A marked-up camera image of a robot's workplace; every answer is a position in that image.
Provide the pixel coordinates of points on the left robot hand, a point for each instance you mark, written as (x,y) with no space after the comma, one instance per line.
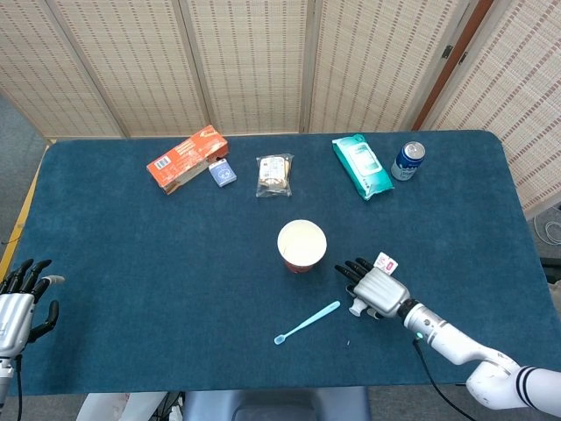
(13,316)

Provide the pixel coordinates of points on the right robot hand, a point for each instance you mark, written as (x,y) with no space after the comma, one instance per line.
(381,291)

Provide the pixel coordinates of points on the white toothpaste tube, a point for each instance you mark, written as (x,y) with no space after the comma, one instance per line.
(385,263)

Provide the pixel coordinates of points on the light blue toothbrush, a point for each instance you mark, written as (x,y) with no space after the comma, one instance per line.
(307,323)

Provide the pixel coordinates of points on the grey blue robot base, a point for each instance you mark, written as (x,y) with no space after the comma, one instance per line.
(271,405)

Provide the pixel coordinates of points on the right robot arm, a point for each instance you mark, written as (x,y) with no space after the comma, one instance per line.
(447,335)

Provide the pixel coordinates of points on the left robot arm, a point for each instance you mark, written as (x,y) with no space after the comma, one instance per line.
(4,377)

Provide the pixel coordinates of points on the red paper cup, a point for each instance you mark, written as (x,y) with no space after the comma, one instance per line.
(302,241)

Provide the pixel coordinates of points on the green wet wipes pack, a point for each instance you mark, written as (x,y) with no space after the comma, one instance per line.
(361,164)

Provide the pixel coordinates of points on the blue table cloth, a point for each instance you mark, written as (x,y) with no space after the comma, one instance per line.
(131,263)

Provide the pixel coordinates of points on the blue white drink can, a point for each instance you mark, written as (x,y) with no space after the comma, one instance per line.
(407,164)

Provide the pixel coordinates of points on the white plastic cover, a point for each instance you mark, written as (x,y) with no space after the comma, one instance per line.
(105,408)

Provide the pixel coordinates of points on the bread in clear bag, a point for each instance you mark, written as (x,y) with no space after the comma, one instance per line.
(274,173)

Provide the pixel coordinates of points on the black equipment piece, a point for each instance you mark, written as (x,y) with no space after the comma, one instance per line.
(553,267)

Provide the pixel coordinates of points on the small blue tissue pack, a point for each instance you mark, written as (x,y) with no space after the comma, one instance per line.
(222,173)

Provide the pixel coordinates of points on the orange biscuit box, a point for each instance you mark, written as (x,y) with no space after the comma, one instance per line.
(184,160)

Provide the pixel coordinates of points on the black metal hinge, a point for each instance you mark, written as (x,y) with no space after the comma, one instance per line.
(463,58)
(446,52)

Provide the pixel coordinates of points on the woven bamboo folding screen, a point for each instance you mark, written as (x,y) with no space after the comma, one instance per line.
(131,57)
(526,87)

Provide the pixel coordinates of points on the brown wooden post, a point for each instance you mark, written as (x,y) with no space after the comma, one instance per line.
(456,57)

